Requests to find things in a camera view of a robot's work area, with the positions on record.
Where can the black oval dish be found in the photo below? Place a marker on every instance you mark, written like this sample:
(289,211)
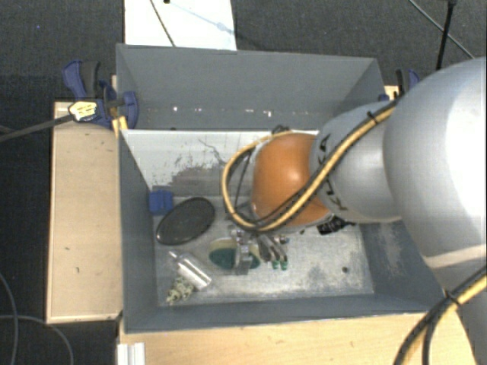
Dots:
(185,221)

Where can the black cylinder on white bracket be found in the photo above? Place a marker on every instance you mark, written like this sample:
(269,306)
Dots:
(334,226)

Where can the green and yellow round sponge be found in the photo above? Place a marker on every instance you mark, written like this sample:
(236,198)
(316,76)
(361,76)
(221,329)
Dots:
(221,256)

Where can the grey metal bin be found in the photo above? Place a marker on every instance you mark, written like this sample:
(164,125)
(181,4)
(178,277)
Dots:
(228,86)

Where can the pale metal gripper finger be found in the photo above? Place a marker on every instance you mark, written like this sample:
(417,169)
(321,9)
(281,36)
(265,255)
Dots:
(252,255)
(241,259)

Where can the blue block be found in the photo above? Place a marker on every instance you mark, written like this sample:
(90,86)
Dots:
(160,201)

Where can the pale wood board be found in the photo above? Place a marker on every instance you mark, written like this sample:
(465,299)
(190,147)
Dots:
(85,211)

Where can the small camouflage toy figure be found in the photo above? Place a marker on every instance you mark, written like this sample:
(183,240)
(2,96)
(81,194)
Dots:
(179,290)

